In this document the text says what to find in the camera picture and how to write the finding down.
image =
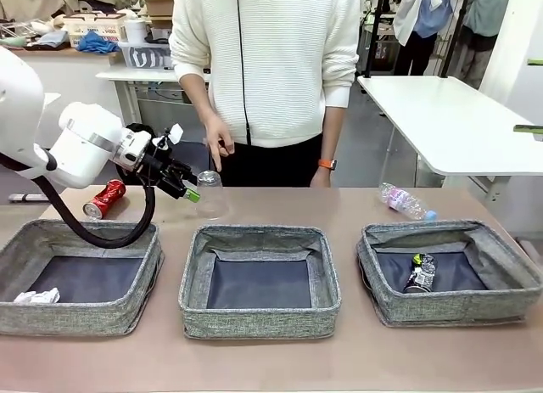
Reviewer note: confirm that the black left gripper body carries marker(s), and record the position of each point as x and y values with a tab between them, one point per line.
165	172

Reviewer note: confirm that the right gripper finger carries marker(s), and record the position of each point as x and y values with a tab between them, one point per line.
530	130
535	62

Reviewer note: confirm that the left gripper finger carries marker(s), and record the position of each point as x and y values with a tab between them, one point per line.
193	195
188	173

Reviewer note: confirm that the clear plastic cup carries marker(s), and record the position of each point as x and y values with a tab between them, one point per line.
212	198

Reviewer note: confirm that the clear plastic water bottle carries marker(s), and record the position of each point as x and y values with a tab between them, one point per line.
403	200

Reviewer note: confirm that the white paper ball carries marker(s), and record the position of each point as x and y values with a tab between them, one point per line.
40	296

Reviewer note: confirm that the crushed black drink can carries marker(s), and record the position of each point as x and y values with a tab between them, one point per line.
421	274

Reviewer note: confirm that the person's right forearm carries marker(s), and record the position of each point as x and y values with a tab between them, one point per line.
199	96

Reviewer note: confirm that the person's left forearm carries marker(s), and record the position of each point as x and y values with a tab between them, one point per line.
333	130

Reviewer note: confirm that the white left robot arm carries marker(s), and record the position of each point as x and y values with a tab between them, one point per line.
80	147

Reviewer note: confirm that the person's right hand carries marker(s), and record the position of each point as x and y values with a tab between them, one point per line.
218	138

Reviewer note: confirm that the person's left hand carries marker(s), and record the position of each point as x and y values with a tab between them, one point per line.
321	178

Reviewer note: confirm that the black backpack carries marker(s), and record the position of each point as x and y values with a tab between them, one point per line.
129	177

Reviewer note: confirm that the person in green top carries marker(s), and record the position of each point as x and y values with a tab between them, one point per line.
488	19

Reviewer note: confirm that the crushed red drink can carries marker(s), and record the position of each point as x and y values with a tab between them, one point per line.
106	198

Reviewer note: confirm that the large white table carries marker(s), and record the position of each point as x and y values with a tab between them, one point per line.
445	121

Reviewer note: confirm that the black stand pole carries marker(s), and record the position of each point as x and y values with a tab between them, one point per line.
375	36
454	36

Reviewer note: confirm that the white desk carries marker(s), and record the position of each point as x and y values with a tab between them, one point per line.
140	74

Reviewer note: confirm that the clear plastic storage box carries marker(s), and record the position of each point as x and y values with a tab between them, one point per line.
144	55

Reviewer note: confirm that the person in white jacket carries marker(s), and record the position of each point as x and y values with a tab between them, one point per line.
424	19

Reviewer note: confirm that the person in white sweater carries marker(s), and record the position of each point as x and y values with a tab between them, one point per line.
271	70

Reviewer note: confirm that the orange wrist watch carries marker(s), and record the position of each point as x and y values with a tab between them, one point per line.
326	164

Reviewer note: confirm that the grey fabric basket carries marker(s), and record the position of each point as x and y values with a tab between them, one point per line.
254	321
63	316
445	308

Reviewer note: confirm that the wood topped white counter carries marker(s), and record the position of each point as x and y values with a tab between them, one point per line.
63	70

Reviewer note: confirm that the white cylinder container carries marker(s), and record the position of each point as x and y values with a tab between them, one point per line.
135	31

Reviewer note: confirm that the blue cloth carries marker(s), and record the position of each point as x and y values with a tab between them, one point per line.
97	43

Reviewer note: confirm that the white plastic crate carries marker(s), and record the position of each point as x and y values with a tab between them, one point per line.
93	26

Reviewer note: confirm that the cardboard box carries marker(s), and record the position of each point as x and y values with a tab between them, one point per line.
159	7

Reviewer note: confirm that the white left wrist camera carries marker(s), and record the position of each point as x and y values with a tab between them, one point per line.
169	134

